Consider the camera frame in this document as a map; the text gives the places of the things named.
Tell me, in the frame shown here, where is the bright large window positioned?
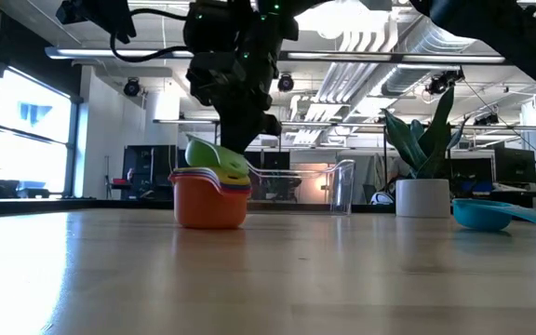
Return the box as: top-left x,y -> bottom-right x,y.
0,69 -> 76,201

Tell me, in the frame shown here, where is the teal measuring cup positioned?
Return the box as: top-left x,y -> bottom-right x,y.
452,198 -> 536,240

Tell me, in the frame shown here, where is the black round ceiling camera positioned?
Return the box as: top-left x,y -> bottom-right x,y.
123,77 -> 141,98
277,73 -> 296,93

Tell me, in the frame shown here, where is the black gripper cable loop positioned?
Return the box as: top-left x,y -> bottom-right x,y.
108,7 -> 194,64

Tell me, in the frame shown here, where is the silver ceiling duct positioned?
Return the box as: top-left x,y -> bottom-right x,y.
382,18 -> 483,97

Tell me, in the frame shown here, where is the green leafy plant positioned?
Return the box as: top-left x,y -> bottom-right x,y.
382,86 -> 469,182

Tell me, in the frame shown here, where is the black ceiling camera cluster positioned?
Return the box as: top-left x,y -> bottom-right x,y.
425,68 -> 465,97

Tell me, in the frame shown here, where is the long ceiling light bar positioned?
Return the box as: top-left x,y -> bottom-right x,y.
44,46 -> 506,65

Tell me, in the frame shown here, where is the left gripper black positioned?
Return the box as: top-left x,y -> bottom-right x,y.
56,0 -> 137,46

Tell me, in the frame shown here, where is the orange measuring cup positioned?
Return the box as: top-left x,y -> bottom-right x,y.
168,172 -> 253,231

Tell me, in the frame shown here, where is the blue measuring cup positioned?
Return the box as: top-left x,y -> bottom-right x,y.
172,167 -> 253,193

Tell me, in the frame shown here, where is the black computer monitor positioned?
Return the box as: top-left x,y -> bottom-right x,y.
494,147 -> 536,185

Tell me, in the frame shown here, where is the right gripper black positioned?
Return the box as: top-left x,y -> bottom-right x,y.
186,50 -> 283,155

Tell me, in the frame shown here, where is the clear plastic basket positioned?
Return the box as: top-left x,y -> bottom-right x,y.
244,158 -> 356,217

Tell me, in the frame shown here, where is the red measuring cup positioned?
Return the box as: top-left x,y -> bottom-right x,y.
169,169 -> 253,190

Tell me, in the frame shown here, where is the black white round object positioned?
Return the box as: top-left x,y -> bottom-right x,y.
369,191 -> 395,206

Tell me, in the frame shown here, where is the white plant pot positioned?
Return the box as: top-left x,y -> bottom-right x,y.
395,178 -> 451,219

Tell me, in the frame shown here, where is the green measuring cup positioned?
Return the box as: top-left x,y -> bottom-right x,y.
184,133 -> 250,179

